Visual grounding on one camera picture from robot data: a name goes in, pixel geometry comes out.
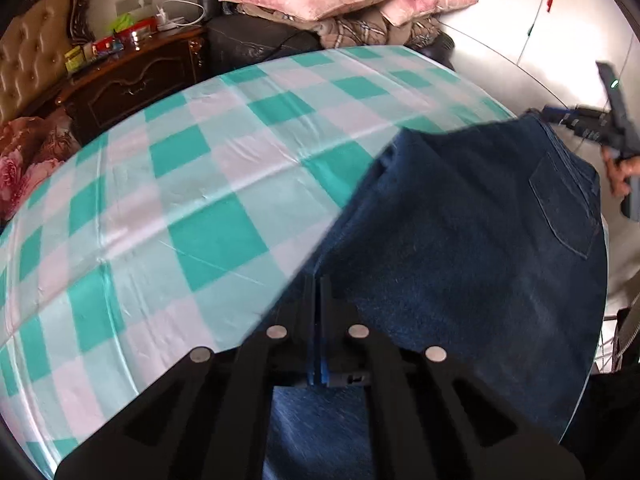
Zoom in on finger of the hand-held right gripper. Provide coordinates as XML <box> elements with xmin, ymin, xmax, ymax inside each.
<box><xmin>542</xmin><ymin>104</ymin><xmax>609</xmax><ymax>142</ymax></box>

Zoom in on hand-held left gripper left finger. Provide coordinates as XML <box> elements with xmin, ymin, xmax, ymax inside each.
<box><xmin>54</xmin><ymin>275</ymin><xmax>317</xmax><ymax>480</ymax></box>

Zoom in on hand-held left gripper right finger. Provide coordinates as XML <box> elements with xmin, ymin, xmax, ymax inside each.
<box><xmin>318</xmin><ymin>275</ymin><xmax>586</xmax><ymax>480</ymax></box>

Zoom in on blue denim pants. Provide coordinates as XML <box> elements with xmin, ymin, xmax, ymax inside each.
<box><xmin>262</xmin><ymin>112</ymin><xmax>609</xmax><ymax>480</ymax></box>

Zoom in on person's right hand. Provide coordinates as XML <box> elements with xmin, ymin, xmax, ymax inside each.
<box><xmin>602</xmin><ymin>147</ymin><xmax>640</xmax><ymax>199</ymax></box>

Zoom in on green white checked cloth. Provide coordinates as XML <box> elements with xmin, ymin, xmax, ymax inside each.
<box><xmin>0</xmin><ymin>45</ymin><xmax>609</xmax><ymax>480</ymax></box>

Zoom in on small pink pillow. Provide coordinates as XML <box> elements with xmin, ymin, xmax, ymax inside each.
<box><xmin>377</xmin><ymin>0</ymin><xmax>480</xmax><ymax>28</ymax></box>

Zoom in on brown folded blanket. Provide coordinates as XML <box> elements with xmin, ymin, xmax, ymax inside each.
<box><xmin>235</xmin><ymin>2</ymin><xmax>442</xmax><ymax>50</ymax></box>

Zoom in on black leather armchair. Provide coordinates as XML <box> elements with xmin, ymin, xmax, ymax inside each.
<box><xmin>195</xmin><ymin>0</ymin><xmax>457</xmax><ymax>82</ymax></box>

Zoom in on dark wooden nightstand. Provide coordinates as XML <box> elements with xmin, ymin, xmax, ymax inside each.
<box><xmin>55</xmin><ymin>25</ymin><xmax>209</xmax><ymax>147</ymax></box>

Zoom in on red floral blanket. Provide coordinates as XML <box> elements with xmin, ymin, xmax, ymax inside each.
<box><xmin>0</xmin><ymin>107</ymin><xmax>84</xmax><ymax>222</ymax></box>

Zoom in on red box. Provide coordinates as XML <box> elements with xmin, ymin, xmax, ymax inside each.
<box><xmin>130</xmin><ymin>17</ymin><xmax>159</xmax><ymax>42</ymax></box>

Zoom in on tufted tan headboard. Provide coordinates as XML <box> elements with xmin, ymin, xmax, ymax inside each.
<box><xmin>0</xmin><ymin>0</ymin><xmax>96</xmax><ymax>127</ymax></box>

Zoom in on metal wire rack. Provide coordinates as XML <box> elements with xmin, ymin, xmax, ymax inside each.
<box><xmin>592</xmin><ymin>292</ymin><xmax>640</xmax><ymax>376</ymax></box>

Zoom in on white charger cable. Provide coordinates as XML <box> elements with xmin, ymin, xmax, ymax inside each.
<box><xmin>154</xmin><ymin>0</ymin><xmax>206</xmax><ymax>32</ymax></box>

